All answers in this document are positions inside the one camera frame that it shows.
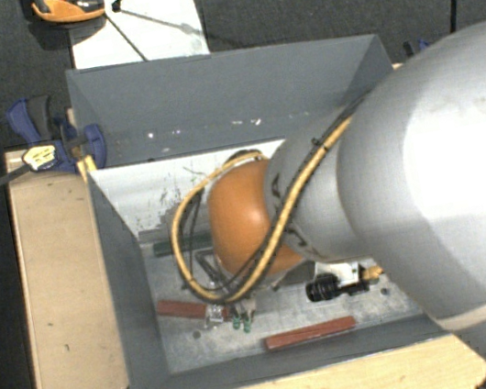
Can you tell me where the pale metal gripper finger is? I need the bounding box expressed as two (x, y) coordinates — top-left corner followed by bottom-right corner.
(204, 311), (231, 331)
(204, 300), (230, 318)

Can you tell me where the red-brown block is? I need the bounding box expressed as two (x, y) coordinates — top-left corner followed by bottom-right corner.
(155, 288), (232, 333)
(261, 314), (359, 353)

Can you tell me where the pale wood flat board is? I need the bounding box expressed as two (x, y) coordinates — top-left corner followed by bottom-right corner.
(0, 137), (132, 389)

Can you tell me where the grey metal bin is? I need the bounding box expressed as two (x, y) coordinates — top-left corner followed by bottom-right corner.
(64, 13), (446, 389)

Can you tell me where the black cylinder on white bracket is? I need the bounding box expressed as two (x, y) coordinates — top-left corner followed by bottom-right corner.
(301, 255), (387, 306)

